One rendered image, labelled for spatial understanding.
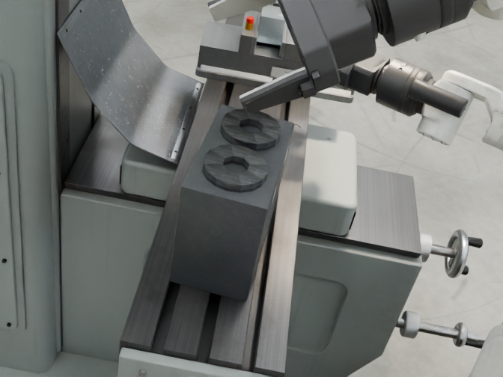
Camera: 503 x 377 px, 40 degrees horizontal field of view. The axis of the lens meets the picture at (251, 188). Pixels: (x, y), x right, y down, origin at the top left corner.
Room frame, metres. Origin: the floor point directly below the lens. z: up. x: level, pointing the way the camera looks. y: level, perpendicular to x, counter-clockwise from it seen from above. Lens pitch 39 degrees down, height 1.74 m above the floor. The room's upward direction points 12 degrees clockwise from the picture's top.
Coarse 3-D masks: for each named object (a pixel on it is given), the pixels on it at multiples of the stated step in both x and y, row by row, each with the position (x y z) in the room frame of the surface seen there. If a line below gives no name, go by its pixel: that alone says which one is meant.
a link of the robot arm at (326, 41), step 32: (288, 0) 0.56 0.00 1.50; (320, 0) 0.56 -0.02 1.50; (352, 0) 0.56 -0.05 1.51; (384, 0) 0.55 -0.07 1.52; (416, 0) 0.55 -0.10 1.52; (320, 32) 0.53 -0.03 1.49; (352, 32) 0.53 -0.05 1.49; (384, 32) 0.56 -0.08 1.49; (416, 32) 0.56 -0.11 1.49; (320, 64) 0.51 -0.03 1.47; (352, 64) 0.55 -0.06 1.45
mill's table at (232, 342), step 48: (192, 144) 1.05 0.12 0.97; (288, 192) 0.97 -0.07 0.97; (288, 240) 0.85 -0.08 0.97; (144, 288) 0.68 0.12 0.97; (192, 288) 0.70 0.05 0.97; (288, 288) 0.74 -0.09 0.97; (144, 336) 0.60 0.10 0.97; (192, 336) 0.62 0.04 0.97; (240, 336) 0.63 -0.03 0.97; (288, 336) 0.65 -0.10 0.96
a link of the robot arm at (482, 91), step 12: (456, 72) 1.11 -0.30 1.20; (456, 84) 1.09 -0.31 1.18; (468, 84) 1.08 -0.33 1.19; (480, 84) 1.08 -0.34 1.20; (480, 96) 1.09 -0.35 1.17; (492, 96) 1.07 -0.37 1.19; (492, 108) 1.05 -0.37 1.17; (492, 120) 1.04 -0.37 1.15; (492, 132) 1.03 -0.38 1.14; (492, 144) 1.03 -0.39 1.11
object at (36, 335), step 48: (0, 0) 1.05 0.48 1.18; (48, 0) 1.07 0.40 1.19; (0, 48) 1.04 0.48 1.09; (48, 48) 1.07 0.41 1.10; (0, 96) 1.03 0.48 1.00; (48, 96) 1.07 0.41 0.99; (0, 144) 1.03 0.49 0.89; (48, 144) 1.07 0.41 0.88; (0, 192) 1.02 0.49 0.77; (48, 192) 1.06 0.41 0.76; (0, 240) 1.02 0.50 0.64; (48, 240) 1.06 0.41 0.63; (0, 288) 1.02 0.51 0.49; (48, 288) 1.05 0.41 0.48; (0, 336) 1.02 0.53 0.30; (48, 336) 1.04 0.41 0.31
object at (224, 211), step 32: (224, 128) 0.84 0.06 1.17; (256, 128) 0.87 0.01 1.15; (288, 128) 0.89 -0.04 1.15; (224, 160) 0.76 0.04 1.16; (256, 160) 0.78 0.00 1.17; (192, 192) 0.70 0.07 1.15; (224, 192) 0.71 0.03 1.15; (256, 192) 0.72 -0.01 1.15; (192, 224) 0.70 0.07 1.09; (224, 224) 0.70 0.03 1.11; (256, 224) 0.70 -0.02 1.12; (192, 256) 0.70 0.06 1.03; (224, 256) 0.70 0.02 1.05; (256, 256) 0.70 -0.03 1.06; (224, 288) 0.70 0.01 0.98
